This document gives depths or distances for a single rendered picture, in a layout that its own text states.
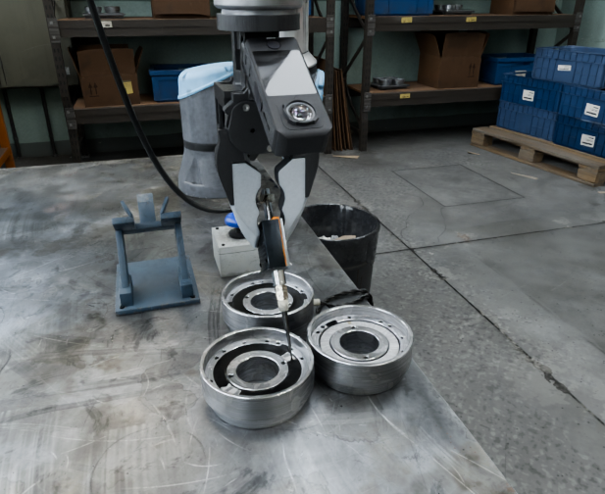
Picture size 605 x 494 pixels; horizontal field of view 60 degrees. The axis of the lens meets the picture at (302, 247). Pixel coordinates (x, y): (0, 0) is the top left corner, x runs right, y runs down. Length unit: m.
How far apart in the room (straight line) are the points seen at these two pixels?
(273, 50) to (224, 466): 0.34
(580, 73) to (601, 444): 2.96
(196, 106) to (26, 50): 3.35
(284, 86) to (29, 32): 3.89
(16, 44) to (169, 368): 3.84
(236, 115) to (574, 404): 1.60
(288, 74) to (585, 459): 1.47
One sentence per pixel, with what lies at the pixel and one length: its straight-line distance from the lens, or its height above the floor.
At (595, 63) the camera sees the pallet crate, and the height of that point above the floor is 0.73.
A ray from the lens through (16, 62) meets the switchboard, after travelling 4.31.
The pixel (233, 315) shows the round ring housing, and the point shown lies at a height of 0.84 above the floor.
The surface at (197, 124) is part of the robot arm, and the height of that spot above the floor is 0.93.
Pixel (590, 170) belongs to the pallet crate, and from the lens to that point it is 3.98.
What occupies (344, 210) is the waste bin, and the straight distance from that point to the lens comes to 2.00.
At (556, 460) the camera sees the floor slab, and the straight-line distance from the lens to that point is 1.70.
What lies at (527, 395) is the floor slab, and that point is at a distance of 1.87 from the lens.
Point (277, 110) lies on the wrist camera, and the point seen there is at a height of 1.07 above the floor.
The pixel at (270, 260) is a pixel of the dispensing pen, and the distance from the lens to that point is 0.49.
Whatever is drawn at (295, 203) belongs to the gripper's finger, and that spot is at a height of 0.96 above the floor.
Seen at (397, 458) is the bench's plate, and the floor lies 0.80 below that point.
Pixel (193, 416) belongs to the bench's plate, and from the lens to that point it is 0.51.
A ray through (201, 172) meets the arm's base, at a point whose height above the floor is 0.85.
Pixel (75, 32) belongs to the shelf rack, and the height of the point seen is 0.93.
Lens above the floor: 1.14
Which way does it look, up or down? 26 degrees down
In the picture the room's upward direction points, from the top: straight up
